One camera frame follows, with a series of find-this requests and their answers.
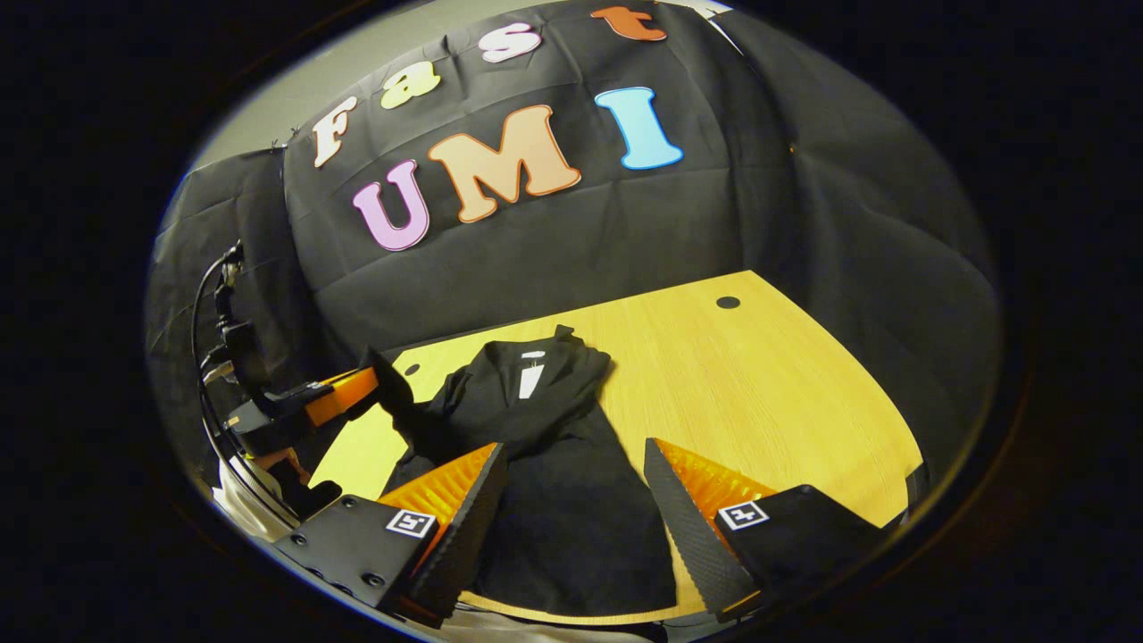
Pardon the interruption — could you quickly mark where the black backdrop cloth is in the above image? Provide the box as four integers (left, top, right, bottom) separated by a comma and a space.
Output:
147, 0, 1001, 501

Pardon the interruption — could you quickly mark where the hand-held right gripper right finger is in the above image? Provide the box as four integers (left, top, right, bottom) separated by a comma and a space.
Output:
643, 438, 894, 623

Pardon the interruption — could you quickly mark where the black garment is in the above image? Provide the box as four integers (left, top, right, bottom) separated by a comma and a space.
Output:
362, 326, 680, 617

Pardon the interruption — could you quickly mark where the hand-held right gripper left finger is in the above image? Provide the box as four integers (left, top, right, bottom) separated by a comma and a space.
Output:
272, 442, 508, 626

